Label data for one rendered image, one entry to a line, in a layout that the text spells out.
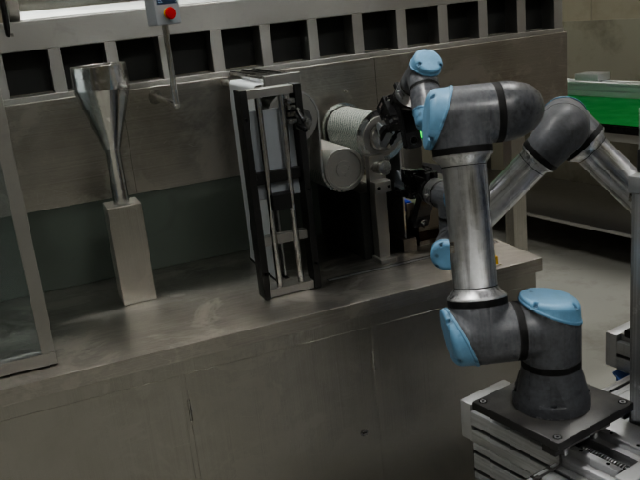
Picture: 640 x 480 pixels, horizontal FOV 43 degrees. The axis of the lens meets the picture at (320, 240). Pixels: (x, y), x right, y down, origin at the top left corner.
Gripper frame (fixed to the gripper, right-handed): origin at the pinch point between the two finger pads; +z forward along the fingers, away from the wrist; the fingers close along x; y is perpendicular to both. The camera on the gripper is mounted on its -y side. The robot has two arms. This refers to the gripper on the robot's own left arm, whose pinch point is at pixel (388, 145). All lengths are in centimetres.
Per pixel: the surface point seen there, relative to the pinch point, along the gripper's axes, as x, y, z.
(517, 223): -79, -4, 72
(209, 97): 39, 36, 18
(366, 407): 23, -63, 24
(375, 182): 5.3, -8.2, 4.5
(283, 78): 27.7, 17.7, -12.7
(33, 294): 98, -24, -4
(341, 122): 5.2, 16.1, 10.9
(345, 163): 11.3, -0.2, 5.6
